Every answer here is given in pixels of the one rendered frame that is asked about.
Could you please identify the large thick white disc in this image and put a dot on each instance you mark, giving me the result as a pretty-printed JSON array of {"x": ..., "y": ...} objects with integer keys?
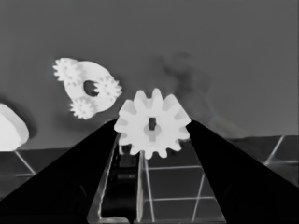
[{"x": 11, "y": 130}]

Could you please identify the white round carrier with pins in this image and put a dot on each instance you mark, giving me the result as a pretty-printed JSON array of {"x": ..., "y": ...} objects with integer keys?
[{"x": 92, "y": 70}]

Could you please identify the white gear with keyed hole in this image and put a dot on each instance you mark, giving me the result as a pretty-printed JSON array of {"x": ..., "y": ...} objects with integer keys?
[{"x": 132, "y": 127}]

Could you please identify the dark robot body block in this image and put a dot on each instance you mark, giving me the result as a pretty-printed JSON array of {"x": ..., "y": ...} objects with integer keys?
[{"x": 121, "y": 186}]

